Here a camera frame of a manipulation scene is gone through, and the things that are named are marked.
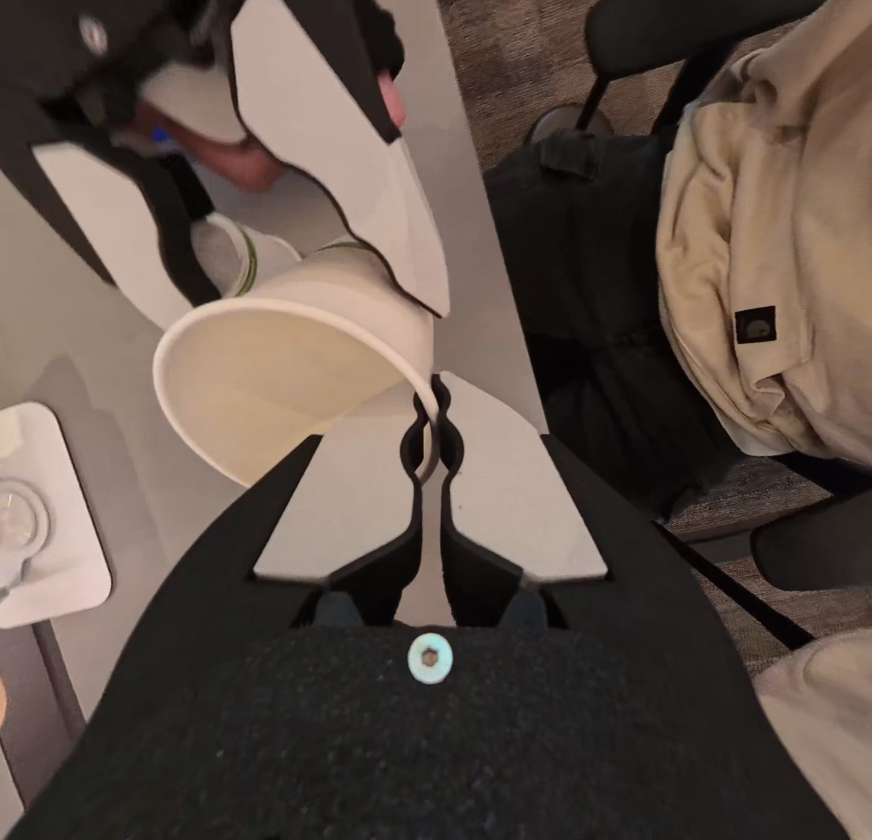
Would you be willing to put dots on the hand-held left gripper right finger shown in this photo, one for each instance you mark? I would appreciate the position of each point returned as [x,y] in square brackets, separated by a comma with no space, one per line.
[518,506]

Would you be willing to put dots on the person's left forearm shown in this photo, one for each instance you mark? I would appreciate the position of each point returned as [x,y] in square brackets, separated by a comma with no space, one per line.
[831,717]

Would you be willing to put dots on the person's right hand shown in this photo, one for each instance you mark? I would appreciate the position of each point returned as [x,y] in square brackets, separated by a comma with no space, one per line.
[238,166]

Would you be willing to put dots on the white paper cup green band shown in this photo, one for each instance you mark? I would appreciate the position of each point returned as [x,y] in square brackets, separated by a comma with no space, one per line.
[276,261]
[272,377]

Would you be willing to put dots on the white rounded tray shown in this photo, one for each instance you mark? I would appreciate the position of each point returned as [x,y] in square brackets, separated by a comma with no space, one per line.
[61,458]

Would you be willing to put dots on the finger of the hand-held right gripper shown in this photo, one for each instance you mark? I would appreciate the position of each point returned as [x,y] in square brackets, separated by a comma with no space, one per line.
[300,91]
[102,206]

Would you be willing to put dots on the black pants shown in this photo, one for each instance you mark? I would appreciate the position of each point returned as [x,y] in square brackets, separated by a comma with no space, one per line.
[586,275]

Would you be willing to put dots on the beige sweatshirt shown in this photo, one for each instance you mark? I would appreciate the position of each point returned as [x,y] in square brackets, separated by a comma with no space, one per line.
[783,206]

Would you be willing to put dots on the black office chair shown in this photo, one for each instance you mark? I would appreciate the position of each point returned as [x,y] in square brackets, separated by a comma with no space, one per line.
[681,16]

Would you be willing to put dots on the grey shoe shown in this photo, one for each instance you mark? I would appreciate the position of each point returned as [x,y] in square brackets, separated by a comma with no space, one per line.
[569,119]

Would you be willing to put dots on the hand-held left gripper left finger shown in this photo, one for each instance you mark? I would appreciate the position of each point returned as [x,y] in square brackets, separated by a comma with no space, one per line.
[340,513]

